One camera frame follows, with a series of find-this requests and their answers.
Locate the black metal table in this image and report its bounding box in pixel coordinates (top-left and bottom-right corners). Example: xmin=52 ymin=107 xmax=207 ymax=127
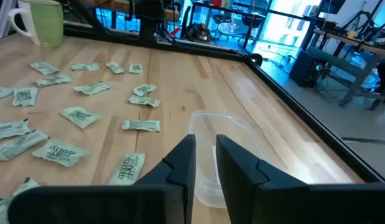
xmin=188 ymin=1 xmax=316 ymax=50

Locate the black aluminium table frame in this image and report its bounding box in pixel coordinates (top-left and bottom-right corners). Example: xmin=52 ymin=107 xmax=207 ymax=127
xmin=60 ymin=0 xmax=385 ymax=184

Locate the wooden desk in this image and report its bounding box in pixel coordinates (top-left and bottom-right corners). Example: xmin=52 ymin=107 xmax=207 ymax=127
xmin=313 ymin=27 xmax=385 ymax=58

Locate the black shop vacuum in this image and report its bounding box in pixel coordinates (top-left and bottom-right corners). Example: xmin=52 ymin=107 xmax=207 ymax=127
xmin=184 ymin=22 xmax=213 ymax=43

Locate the green ceramic mug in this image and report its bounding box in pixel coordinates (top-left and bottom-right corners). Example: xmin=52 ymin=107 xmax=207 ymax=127
xmin=7 ymin=0 xmax=65 ymax=49

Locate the green stevia sweetener packet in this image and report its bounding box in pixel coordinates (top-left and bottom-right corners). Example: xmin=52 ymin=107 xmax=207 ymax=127
xmin=107 ymin=152 xmax=146 ymax=186
xmin=0 ymin=118 xmax=30 ymax=143
xmin=35 ymin=73 xmax=73 ymax=88
xmin=73 ymin=82 xmax=111 ymax=96
xmin=0 ymin=86 xmax=14 ymax=101
xmin=12 ymin=86 xmax=39 ymax=108
xmin=127 ymin=95 xmax=162 ymax=108
xmin=0 ymin=177 xmax=40 ymax=224
xmin=0 ymin=129 xmax=50 ymax=162
xmin=128 ymin=63 xmax=144 ymax=75
xmin=32 ymin=139 xmax=92 ymax=168
xmin=29 ymin=61 xmax=60 ymax=76
xmin=131 ymin=83 xmax=157 ymax=97
xmin=121 ymin=119 xmax=161 ymax=133
xmin=70 ymin=63 xmax=100 ymax=72
xmin=58 ymin=106 xmax=102 ymax=129
xmin=105 ymin=61 xmax=125 ymax=75

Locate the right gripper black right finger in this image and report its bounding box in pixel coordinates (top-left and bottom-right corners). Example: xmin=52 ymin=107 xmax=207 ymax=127
xmin=216 ymin=134 xmax=308 ymax=224

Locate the black computer tower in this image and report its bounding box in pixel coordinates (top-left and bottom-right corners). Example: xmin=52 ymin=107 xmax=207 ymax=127
xmin=288 ymin=49 xmax=327 ymax=90

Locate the clear bag of bills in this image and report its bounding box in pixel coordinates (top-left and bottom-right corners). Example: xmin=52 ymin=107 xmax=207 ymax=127
xmin=188 ymin=110 xmax=267 ymax=209

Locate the grey metal bench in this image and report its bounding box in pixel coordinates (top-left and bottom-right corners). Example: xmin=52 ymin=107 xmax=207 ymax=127
xmin=307 ymin=46 xmax=385 ymax=106

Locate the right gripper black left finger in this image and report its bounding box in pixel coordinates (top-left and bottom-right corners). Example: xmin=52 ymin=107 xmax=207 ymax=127
xmin=134 ymin=134 xmax=197 ymax=224

